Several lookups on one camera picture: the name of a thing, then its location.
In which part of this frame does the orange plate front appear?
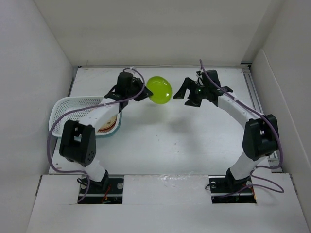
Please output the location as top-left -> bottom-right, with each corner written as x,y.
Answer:
96,130 -> 113,135

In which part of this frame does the beige plate with motifs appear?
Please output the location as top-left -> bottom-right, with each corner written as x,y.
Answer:
99,115 -> 118,131

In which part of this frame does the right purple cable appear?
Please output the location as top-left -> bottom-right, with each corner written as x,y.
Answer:
199,59 -> 285,197

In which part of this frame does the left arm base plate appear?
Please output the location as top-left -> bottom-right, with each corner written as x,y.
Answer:
78,176 -> 124,204

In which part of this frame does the white perforated plastic basket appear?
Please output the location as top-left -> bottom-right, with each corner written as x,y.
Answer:
48,96 -> 122,138

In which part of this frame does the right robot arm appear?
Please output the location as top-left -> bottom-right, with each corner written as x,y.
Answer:
173,69 -> 280,198

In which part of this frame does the green plate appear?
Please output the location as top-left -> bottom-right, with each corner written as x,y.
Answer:
146,76 -> 173,104

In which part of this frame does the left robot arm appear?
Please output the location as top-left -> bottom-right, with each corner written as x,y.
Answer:
59,70 -> 152,193

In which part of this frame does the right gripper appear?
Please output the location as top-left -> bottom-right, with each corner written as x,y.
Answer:
173,77 -> 209,107

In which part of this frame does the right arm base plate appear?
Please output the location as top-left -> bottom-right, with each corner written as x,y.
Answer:
206,175 -> 257,204

